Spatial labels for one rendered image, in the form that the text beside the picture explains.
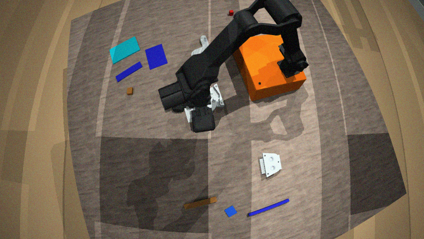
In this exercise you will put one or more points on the teal flat rectangular plate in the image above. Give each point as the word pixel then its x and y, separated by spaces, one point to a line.
pixel 124 50

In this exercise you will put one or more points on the orange flat bar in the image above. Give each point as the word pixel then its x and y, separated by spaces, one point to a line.
pixel 200 203

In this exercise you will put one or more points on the blue flat bar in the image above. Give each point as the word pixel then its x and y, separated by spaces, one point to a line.
pixel 128 71

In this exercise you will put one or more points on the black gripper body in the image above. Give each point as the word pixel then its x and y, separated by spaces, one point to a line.
pixel 204 121

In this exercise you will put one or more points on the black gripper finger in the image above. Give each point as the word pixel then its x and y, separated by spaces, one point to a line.
pixel 194 113

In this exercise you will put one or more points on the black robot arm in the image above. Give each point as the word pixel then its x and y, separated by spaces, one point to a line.
pixel 196 75

